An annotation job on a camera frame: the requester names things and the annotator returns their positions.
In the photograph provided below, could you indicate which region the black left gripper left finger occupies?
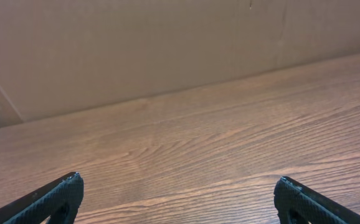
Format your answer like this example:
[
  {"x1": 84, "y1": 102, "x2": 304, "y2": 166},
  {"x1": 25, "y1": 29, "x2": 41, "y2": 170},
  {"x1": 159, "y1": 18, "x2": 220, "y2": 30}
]
[{"x1": 0, "y1": 172, "x2": 84, "y2": 223}]

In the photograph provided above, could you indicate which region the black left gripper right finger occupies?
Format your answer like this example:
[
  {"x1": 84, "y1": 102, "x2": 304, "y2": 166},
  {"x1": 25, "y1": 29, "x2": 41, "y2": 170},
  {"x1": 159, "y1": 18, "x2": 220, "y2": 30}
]
[{"x1": 274, "y1": 176, "x2": 360, "y2": 224}]

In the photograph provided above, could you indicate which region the brown cardboard back panel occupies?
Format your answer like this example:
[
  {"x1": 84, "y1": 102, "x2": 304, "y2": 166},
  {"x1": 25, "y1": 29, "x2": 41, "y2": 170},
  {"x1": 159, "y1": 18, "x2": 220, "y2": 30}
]
[{"x1": 0, "y1": 0, "x2": 360, "y2": 128}]

